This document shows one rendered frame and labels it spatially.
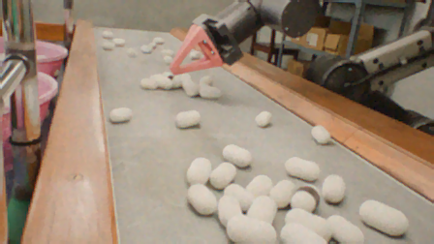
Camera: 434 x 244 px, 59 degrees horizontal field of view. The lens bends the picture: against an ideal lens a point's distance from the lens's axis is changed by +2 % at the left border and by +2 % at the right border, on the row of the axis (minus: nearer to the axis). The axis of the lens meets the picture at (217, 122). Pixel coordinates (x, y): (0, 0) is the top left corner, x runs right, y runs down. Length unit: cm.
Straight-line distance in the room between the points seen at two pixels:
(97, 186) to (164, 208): 6
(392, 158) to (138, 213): 30
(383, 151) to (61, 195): 36
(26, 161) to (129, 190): 9
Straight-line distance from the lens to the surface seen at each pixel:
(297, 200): 33
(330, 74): 97
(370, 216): 34
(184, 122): 49
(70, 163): 34
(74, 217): 27
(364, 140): 52
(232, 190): 33
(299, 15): 54
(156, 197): 34
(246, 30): 59
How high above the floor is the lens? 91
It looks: 18 degrees down
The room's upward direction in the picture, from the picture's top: 7 degrees clockwise
